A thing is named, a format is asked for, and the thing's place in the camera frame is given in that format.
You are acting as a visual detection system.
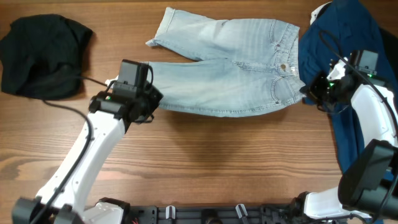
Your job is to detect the dark blue t-shirt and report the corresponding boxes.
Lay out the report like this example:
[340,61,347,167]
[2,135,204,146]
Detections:
[298,1,397,181]

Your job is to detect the light blue denim shorts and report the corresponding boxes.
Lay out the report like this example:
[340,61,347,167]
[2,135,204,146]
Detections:
[147,7,303,118]

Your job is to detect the black crumpled garment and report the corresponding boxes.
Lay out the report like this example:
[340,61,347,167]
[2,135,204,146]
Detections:
[1,14,93,100]

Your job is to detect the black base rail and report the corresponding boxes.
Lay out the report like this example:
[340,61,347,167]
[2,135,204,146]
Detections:
[124,203,343,224]

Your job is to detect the black garment at right edge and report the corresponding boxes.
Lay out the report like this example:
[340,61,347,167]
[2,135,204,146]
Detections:
[379,27,398,80]

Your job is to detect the left black cable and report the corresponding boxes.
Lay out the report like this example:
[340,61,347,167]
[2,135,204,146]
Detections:
[29,74,108,224]

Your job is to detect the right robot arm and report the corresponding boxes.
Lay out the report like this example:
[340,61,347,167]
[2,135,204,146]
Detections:
[300,50,397,222]

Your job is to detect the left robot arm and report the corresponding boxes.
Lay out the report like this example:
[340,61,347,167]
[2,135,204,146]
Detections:
[12,60,163,223]

